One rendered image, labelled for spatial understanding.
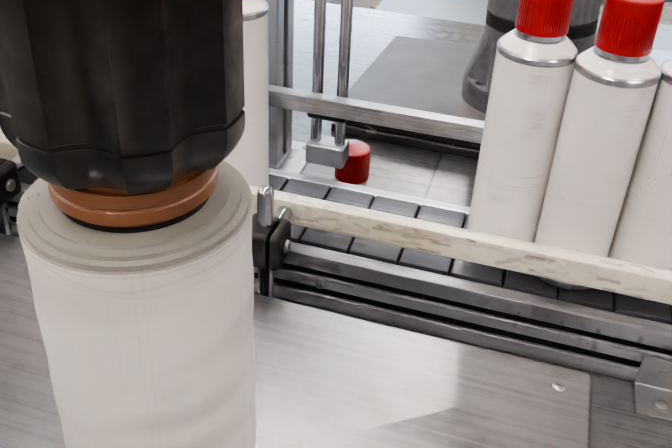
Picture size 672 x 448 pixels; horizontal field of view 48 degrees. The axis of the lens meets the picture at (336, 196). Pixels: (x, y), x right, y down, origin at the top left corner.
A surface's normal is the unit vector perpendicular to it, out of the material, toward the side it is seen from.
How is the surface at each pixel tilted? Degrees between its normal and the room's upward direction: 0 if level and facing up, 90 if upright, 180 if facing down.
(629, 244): 90
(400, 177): 0
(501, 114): 90
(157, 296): 92
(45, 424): 0
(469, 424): 0
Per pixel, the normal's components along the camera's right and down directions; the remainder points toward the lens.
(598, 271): -0.30, 0.50
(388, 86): 0.01, -0.88
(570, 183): -0.68, 0.36
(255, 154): 0.63, 0.44
